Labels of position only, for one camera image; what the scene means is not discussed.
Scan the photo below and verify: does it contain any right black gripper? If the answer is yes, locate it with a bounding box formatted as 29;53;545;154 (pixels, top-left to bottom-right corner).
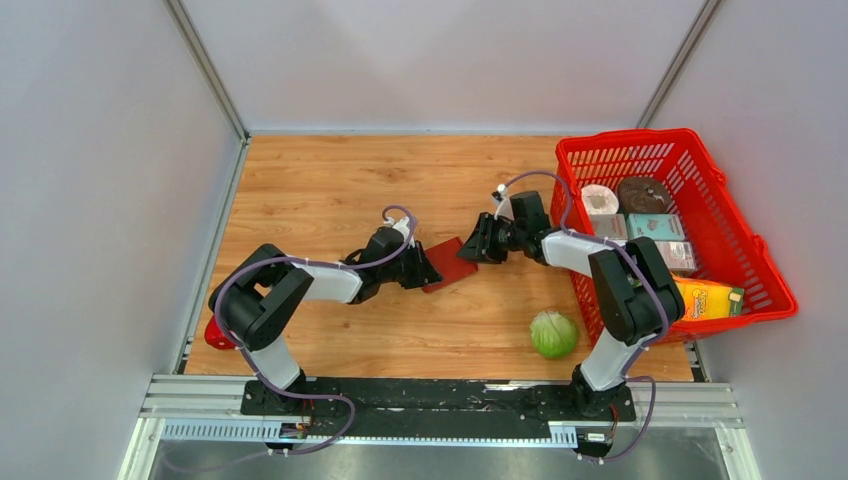
457;211;527;264

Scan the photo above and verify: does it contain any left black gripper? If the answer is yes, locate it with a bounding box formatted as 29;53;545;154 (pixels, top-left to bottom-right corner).
378;240;443;289

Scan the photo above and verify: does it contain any red paper box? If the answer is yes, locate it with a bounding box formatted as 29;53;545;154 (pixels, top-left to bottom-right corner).
422;237;478;293

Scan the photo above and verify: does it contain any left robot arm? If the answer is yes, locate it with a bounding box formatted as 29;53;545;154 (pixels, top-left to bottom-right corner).
208;226;443;415

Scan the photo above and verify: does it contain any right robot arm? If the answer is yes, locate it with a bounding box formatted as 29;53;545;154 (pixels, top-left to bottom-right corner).
457;191;685;419

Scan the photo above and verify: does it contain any grey small box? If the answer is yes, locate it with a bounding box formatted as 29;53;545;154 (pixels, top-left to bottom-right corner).
590;214;629;244

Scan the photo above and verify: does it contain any teal carton box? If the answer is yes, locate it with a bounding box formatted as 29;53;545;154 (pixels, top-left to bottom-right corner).
625;213;686;242

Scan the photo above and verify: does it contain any pink white carton box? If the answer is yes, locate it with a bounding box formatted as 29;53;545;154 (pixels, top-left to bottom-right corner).
655;241;697;276

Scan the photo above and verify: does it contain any green cabbage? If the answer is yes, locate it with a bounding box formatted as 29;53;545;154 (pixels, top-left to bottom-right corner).
530;311;580;359

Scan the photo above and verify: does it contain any white tissue roll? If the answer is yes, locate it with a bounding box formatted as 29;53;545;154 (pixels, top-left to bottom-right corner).
581;184;620;216

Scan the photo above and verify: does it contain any brown round package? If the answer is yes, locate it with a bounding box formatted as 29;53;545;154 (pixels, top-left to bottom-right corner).
616;176;672;214

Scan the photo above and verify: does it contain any red plastic shopping basket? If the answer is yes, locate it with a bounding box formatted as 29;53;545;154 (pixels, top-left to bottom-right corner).
551;128;799;343

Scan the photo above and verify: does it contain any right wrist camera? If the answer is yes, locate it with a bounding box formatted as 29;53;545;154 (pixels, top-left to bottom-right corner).
491;184;514;221

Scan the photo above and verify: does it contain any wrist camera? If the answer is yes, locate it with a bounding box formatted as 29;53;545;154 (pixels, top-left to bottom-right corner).
491;184;514;221
384;216;418;248

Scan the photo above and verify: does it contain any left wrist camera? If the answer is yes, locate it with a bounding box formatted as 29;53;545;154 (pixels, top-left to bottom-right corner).
384;216;418;248

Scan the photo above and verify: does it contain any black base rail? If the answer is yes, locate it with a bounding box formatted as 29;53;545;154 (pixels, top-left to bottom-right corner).
240;377;637;449

